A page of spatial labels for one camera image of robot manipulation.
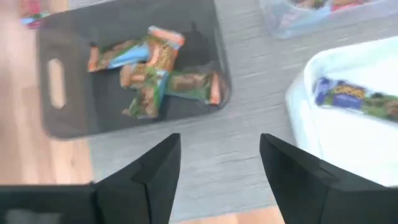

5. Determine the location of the orange Chewy granola bar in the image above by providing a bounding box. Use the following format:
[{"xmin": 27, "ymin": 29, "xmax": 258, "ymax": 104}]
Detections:
[
  {"xmin": 165, "ymin": 70, "xmax": 222, "ymax": 106},
  {"xmin": 86, "ymin": 39, "xmax": 150, "ymax": 73},
  {"xmin": 146, "ymin": 26, "xmax": 187, "ymax": 73},
  {"xmin": 119, "ymin": 63, "xmax": 170, "ymax": 121}
]

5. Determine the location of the blue wrapper granola bar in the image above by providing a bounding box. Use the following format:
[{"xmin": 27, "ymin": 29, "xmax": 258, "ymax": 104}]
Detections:
[{"xmin": 312, "ymin": 77, "xmax": 398, "ymax": 123}]

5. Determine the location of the dark gray plastic bin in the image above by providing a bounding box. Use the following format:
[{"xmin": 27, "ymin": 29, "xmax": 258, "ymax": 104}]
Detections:
[{"xmin": 35, "ymin": 0, "xmax": 233, "ymax": 140}]

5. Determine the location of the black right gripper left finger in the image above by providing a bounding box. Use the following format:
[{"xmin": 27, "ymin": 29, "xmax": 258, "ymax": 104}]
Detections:
[{"xmin": 92, "ymin": 133, "xmax": 182, "ymax": 224}]

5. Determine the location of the clear plastic bin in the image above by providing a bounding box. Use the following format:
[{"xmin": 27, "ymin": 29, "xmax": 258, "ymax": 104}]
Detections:
[{"xmin": 259, "ymin": 0, "xmax": 398, "ymax": 40}]

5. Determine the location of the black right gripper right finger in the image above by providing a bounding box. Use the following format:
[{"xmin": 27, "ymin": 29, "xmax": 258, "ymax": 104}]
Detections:
[{"xmin": 259, "ymin": 133, "xmax": 398, "ymax": 224}]

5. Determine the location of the gray woven placemat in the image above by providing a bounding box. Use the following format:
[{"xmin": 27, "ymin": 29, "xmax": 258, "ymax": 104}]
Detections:
[{"xmin": 68, "ymin": 0, "xmax": 398, "ymax": 223}]

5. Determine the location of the white plastic bin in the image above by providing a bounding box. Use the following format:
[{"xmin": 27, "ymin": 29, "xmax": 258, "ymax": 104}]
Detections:
[{"xmin": 284, "ymin": 36, "xmax": 398, "ymax": 187}]

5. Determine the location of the red green wrapper granola bar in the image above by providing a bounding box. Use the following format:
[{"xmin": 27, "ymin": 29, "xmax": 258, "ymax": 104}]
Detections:
[{"xmin": 19, "ymin": 0, "xmax": 51, "ymax": 29}]

